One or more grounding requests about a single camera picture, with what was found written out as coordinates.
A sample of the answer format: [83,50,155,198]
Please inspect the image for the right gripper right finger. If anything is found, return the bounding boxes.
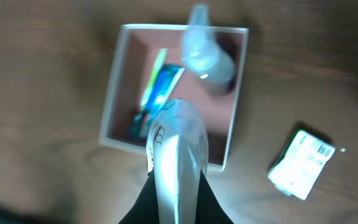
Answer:
[195,172,233,224]

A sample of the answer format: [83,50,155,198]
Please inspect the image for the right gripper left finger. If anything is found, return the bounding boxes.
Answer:
[119,171,160,224]

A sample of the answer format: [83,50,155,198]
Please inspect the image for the white floral lotion tube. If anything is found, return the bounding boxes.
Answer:
[146,99,209,224]

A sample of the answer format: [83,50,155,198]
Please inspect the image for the white green soap packet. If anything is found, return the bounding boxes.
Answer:
[268,129,336,200]

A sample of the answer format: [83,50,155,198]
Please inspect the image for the toothpaste tube white teal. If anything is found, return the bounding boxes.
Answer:
[128,64,185,140]

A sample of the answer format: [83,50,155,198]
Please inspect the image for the clear foam pump bottle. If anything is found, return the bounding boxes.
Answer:
[181,3,235,95]

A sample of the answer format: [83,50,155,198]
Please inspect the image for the green white toothbrush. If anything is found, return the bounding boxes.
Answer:
[139,48,168,110]

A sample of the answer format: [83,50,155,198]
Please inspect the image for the white cardboard box pink inside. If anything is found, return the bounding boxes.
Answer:
[99,24,249,171]

